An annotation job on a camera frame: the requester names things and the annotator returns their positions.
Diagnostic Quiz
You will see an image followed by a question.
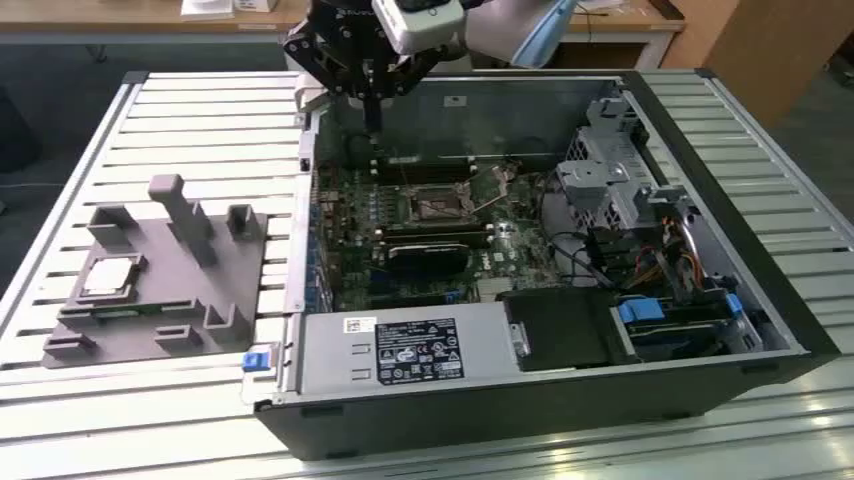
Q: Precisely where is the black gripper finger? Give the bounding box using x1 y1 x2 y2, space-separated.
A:
372 45 443 137
278 27 376 137

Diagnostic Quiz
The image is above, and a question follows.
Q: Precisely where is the metal socket cover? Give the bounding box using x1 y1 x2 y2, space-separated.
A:
456 162 529 215

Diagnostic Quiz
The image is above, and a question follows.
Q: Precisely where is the thin metal locking lever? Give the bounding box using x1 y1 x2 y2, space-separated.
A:
471 189 519 214
390 146 412 189

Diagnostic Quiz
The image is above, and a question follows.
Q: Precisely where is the silver CPU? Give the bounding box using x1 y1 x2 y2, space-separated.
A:
80 258 142 296

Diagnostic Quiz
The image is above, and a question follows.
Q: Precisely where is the CPU socket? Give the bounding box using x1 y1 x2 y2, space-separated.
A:
397 183 480 227

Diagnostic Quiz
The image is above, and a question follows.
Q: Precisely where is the wooden desk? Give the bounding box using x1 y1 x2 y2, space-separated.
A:
0 0 687 71

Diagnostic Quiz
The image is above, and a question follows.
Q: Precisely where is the green motherboard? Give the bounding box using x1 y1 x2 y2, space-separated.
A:
310 162 592 312

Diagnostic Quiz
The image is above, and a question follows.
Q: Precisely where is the black graphics card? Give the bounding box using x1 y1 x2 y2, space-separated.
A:
382 242 469 280

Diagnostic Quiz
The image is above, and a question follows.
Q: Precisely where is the silver metal drive cage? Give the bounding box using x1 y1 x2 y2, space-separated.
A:
553 97 695 236

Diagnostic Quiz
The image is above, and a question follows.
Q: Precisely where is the small silver heat sink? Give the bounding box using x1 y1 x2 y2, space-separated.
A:
476 277 523 297

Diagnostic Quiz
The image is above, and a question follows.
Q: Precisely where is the black round bin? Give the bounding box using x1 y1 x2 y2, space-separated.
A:
0 85 38 175

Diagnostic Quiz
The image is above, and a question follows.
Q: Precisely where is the grey parts rack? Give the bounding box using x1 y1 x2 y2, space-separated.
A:
40 173 269 370

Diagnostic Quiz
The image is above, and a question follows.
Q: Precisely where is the wooden cabinet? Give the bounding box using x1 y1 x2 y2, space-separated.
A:
659 0 854 132

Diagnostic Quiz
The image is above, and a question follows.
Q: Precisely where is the silver power supply unit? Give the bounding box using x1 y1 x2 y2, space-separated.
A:
276 301 529 397

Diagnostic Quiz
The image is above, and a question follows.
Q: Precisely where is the hard disk in blue carrier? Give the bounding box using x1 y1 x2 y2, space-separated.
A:
612 295 732 362

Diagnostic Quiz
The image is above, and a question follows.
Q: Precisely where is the green RAM stick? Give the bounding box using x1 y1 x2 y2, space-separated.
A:
90 305 166 319

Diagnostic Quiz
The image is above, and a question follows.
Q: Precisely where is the black PC case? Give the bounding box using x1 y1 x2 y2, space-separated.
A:
252 68 840 461

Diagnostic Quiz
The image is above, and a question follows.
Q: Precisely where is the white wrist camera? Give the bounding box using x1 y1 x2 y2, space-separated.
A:
370 0 467 55

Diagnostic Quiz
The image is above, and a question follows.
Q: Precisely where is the black cable bundle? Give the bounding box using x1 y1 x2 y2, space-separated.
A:
540 227 636 292

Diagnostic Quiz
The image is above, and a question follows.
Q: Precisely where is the coloured wire bundle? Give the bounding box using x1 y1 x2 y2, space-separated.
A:
631 214 709 299

